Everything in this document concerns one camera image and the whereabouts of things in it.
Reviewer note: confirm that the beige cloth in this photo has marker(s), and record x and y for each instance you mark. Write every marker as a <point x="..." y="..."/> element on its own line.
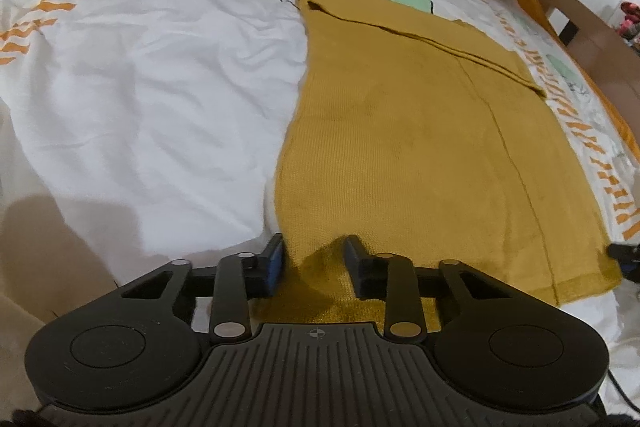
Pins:
<point x="20" y="357"/>

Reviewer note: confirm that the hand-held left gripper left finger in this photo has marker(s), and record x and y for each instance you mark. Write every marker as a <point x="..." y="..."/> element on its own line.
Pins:
<point x="274" y="268"/>

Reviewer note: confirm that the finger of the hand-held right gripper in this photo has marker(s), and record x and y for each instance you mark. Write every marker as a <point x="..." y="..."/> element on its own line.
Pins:
<point x="625" y="257"/>

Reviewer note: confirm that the mustard yellow knit sweater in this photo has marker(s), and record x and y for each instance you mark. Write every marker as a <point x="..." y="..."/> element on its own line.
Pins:
<point x="425" y="147"/>

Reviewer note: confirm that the white printed duvet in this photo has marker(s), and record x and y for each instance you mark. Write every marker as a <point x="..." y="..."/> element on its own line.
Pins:
<point x="175" y="82"/>

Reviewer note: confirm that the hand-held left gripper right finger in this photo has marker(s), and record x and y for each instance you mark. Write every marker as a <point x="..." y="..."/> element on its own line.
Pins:
<point x="352" y="267"/>

